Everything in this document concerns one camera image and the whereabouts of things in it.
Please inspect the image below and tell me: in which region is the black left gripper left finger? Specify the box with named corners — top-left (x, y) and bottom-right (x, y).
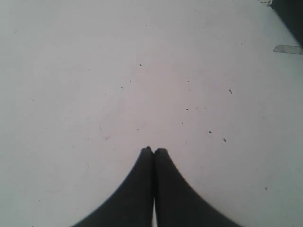
top-left (75, 147), bottom-right (154, 227)

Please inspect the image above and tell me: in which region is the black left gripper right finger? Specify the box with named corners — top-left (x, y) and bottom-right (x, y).
top-left (154, 148), bottom-right (236, 227)

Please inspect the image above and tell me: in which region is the clear tape strip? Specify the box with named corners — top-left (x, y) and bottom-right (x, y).
top-left (273, 44), bottom-right (303, 55)

